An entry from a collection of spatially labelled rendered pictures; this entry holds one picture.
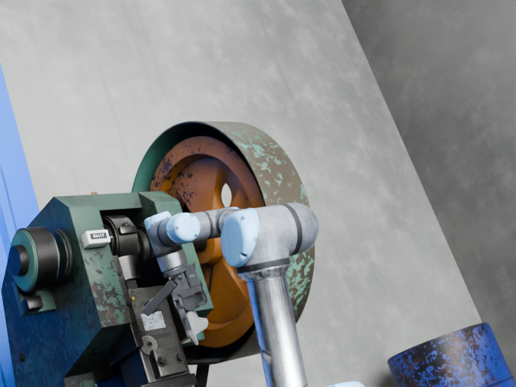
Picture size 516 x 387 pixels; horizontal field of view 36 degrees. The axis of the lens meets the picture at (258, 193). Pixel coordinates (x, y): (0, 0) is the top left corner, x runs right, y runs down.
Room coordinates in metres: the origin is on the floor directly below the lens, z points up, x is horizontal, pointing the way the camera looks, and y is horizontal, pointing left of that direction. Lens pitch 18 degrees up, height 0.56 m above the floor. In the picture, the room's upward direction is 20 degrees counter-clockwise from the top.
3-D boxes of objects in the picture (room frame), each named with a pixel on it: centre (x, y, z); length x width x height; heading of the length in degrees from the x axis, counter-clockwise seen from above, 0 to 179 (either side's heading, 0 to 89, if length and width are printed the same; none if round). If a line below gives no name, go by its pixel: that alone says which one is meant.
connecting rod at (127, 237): (2.35, 0.48, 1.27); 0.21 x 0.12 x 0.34; 44
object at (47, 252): (2.20, 0.67, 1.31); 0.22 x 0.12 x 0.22; 44
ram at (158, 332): (2.33, 0.45, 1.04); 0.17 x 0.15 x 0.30; 44
